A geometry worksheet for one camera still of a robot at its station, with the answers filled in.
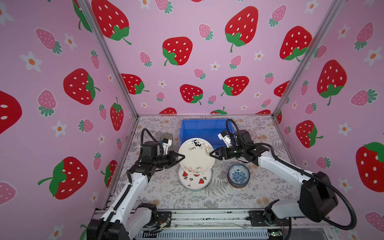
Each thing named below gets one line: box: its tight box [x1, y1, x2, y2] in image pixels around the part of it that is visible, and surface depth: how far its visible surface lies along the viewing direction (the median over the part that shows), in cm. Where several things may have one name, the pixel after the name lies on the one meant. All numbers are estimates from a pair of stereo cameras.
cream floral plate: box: [178, 137, 216, 174], surface depth 78 cm
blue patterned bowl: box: [227, 163, 251, 189], surface depth 82 cm
